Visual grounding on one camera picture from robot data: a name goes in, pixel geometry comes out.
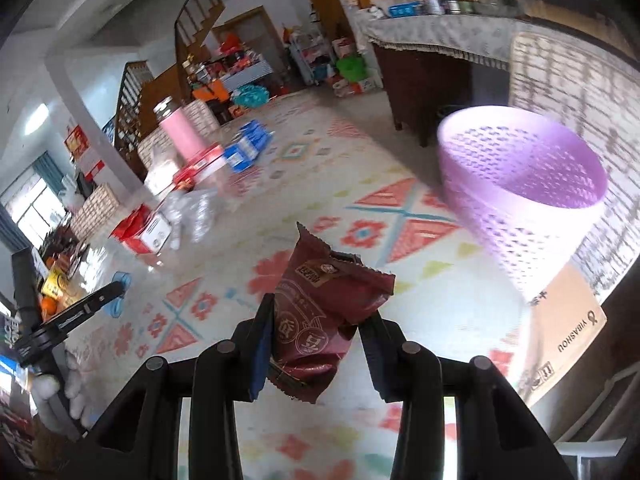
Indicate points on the clear plastic bag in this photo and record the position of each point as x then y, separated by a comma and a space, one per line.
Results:
191, 215

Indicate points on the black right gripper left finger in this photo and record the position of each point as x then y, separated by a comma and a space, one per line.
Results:
137, 437

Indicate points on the patterned chair left edge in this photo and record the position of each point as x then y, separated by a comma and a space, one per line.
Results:
98, 208

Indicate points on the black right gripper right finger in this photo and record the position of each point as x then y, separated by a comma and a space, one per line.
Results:
498, 437

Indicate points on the pink thermos bottle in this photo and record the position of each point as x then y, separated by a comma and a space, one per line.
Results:
172, 118

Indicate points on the red white paper bag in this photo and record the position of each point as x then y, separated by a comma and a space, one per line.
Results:
143, 232

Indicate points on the purple perforated waste basket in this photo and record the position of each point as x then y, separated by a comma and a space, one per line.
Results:
528, 188

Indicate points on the dark red snack wrapper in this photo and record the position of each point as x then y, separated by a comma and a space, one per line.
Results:
320, 300

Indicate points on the cardboard box under basket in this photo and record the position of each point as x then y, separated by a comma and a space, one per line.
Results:
566, 319

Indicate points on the red flat carton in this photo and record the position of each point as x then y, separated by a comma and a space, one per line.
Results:
202, 170

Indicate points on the sideboard with lace cloth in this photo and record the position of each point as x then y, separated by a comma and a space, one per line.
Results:
432, 65

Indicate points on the white tissue pack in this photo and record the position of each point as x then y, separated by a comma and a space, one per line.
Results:
165, 163

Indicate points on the wooden staircase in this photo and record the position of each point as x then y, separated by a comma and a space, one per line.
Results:
144, 83

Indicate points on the white stool frame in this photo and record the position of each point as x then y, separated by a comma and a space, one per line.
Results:
603, 443

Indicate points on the white gloved left hand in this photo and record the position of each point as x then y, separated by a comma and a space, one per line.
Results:
45, 387

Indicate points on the blue box far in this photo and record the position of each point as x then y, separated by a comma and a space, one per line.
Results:
251, 140

